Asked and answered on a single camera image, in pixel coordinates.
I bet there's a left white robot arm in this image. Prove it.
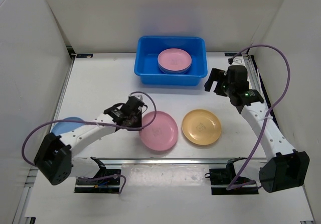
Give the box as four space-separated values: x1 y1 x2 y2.
34 95 145 185

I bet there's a blue plate front left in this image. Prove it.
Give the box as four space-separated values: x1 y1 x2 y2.
51 117 84 136

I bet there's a cream plate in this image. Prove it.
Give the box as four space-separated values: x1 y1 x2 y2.
157 65 192 73

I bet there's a pink plate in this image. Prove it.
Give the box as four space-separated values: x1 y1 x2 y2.
157 48 192 71
139 111 179 151

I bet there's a purple plate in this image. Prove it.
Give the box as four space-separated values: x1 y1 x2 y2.
161 69 188 74

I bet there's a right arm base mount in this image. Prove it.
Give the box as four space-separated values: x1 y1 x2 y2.
204 163 259 196

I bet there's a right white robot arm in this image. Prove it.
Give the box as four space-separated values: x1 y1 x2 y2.
204 65 309 193

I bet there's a blue plastic bin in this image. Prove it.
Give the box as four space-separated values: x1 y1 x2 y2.
134 36 208 86

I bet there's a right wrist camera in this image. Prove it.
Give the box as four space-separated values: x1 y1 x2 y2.
228 57 245 66

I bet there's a yellow plate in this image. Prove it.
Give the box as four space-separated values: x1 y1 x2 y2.
181 109 222 146

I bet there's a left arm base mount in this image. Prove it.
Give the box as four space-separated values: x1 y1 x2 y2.
74 157 126 194

